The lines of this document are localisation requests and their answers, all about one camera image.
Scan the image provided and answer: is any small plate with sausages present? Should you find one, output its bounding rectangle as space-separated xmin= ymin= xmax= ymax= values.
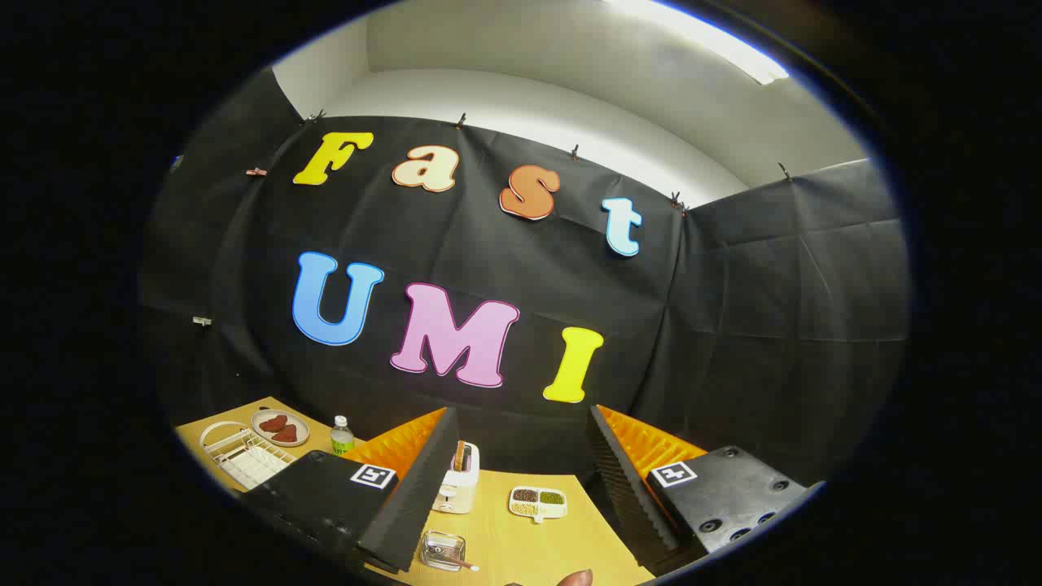
xmin=251 ymin=409 xmax=311 ymax=448

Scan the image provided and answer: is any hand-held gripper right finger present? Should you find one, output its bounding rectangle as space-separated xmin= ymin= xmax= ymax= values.
xmin=586 ymin=404 xmax=825 ymax=577

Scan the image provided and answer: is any white toaster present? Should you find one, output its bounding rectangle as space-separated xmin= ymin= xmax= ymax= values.
xmin=431 ymin=442 xmax=481 ymax=514

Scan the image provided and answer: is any metal wire basket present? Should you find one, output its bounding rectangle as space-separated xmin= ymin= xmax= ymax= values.
xmin=420 ymin=531 xmax=467 ymax=572

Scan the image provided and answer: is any white divided tray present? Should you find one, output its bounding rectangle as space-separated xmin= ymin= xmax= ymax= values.
xmin=509 ymin=486 xmax=568 ymax=523

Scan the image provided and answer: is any white wire dish rack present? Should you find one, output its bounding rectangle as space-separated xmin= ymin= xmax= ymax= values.
xmin=199 ymin=421 xmax=300 ymax=491

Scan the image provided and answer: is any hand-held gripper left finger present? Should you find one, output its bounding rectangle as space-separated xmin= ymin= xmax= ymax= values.
xmin=243 ymin=405 xmax=461 ymax=575

